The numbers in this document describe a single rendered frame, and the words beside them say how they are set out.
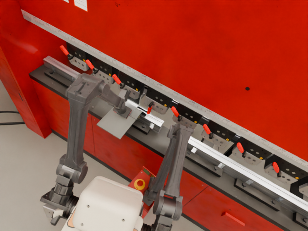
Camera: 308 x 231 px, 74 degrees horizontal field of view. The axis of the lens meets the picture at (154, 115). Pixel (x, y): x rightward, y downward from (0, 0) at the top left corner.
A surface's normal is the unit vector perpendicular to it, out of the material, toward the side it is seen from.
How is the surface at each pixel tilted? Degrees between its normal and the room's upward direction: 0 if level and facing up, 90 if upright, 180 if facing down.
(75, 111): 66
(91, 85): 3
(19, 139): 0
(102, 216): 48
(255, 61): 90
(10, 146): 0
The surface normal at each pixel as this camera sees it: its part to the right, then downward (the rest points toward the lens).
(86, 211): -0.10, 0.15
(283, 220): 0.18, -0.59
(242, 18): -0.48, 0.65
